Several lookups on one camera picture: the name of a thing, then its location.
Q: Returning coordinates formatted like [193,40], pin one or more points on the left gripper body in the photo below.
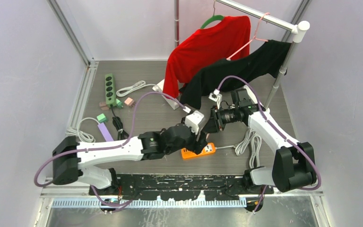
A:
[192,143]

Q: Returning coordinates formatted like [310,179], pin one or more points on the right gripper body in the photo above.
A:
[229,116]

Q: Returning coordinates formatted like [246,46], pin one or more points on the orange power strip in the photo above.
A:
[209,149]

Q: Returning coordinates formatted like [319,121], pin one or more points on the pink plug adapter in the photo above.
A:
[130,102]
[103,106]

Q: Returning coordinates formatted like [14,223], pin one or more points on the purple power strip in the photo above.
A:
[105,132]

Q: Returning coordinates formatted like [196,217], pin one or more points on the green power strip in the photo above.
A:
[110,92]

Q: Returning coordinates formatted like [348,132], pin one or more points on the teal green plug adapter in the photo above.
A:
[102,118]

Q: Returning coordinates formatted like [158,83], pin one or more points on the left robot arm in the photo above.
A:
[78,161]

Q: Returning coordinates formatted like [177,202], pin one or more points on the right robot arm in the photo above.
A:
[294,162]

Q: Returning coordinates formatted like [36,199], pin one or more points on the black shirt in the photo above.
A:
[267,59]

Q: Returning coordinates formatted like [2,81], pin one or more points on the red shirt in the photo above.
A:
[203,48]

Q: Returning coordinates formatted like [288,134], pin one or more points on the pink hanger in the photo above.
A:
[252,39]

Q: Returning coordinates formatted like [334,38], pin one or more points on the green hanger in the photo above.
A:
[213,18]

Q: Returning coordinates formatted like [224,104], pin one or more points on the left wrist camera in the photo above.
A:
[194,121]

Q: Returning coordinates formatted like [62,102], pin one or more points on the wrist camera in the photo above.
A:
[216,97]
[194,121]

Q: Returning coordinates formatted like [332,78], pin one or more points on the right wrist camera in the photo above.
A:
[216,97]

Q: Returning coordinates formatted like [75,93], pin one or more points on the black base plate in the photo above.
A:
[180,187]

